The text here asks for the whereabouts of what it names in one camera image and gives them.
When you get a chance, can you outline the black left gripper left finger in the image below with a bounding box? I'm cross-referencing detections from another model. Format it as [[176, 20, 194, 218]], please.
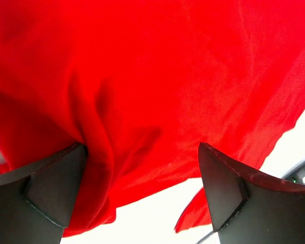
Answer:
[[0, 143, 87, 244]]

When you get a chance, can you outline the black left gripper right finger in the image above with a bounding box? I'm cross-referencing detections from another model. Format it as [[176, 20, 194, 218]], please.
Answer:
[[198, 143, 305, 243]]

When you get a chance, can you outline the red t-shirt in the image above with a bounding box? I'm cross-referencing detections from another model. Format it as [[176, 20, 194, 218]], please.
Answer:
[[0, 1, 305, 237]]

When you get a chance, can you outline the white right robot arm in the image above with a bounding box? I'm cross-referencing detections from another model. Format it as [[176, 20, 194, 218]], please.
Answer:
[[282, 159, 305, 184]]

